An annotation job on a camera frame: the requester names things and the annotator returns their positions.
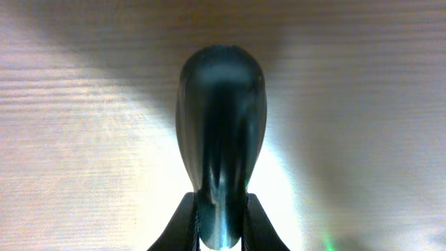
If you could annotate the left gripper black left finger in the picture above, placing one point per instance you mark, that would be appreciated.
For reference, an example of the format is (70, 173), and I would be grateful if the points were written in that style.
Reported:
(182, 231)

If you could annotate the black yellow screwdriver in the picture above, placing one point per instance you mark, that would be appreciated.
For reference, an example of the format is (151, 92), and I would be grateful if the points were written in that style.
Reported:
(221, 112)

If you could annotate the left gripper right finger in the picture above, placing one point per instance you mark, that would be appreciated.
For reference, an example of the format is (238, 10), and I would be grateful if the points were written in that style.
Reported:
(258, 231)

